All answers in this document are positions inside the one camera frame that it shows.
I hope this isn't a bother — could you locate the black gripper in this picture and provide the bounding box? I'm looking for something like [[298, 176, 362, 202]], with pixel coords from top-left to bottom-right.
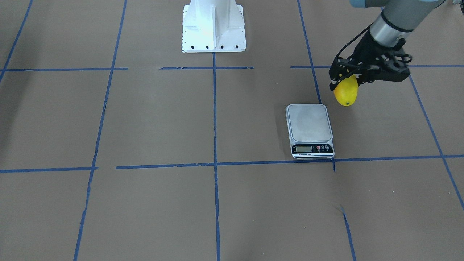
[[329, 31, 406, 91]]

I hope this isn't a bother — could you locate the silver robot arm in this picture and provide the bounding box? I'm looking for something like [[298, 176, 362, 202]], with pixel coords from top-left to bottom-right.
[[329, 0, 442, 91]]

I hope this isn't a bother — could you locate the silver digital kitchen scale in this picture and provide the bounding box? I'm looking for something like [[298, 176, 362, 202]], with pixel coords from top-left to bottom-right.
[[286, 104, 335, 159]]

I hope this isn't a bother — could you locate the black camera cable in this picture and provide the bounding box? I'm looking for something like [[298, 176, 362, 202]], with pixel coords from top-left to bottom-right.
[[335, 24, 372, 62]]

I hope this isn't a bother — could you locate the white camera pillar with base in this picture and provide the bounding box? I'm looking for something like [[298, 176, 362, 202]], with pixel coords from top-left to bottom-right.
[[181, 0, 247, 53]]

